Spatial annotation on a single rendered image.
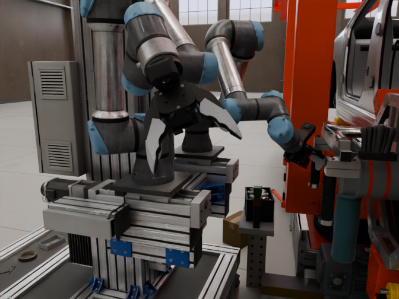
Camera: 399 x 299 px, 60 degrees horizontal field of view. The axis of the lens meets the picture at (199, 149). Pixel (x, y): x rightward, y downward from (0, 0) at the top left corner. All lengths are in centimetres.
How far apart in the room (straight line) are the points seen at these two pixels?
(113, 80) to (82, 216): 45
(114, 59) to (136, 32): 41
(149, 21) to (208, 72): 20
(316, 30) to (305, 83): 23
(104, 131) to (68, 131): 40
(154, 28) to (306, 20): 104
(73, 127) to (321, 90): 106
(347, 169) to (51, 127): 113
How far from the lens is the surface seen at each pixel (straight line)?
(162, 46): 65
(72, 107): 147
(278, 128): 110
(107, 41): 109
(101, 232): 119
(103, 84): 111
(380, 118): 140
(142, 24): 70
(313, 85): 163
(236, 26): 140
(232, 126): 55
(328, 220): 110
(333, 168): 104
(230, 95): 115
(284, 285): 194
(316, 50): 163
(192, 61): 80
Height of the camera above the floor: 119
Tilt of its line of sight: 13 degrees down
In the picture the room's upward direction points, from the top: straight up
